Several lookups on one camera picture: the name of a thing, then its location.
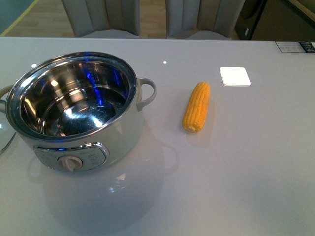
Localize black washing machine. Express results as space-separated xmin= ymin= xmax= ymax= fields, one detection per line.
xmin=235 ymin=0 xmax=267 ymax=40

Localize black white table label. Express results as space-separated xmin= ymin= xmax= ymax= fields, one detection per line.
xmin=275 ymin=41 xmax=315 ymax=53

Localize white electric cooking pot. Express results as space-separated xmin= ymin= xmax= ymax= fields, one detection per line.
xmin=0 ymin=52 xmax=156 ymax=172

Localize yellow corn cob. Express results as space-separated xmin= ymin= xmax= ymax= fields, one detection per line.
xmin=182 ymin=82 xmax=211 ymax=133

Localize left beige upholstered chair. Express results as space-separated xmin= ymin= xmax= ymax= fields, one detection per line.
xmin=62 ymin=0 xmax=140 ymax=39

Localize glass pot lid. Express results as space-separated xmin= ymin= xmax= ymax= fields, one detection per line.
xmin=0 ymin=113 xmax=17 ymax=158

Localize right beige upholstered chair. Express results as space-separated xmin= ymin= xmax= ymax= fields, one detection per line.
xmin=165 ymin=0 xmax=245 ymax=40

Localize brown velvet sofa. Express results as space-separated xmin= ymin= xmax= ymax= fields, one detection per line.
xmin=252 ymin=0 xmax=315 ymax=42

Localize beige upholstered chair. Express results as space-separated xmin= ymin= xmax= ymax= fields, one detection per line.
xmin=62 ymin=0 xmax=140 ymax=39
xmin=165 ymin=0 xmax=245 ymax=40

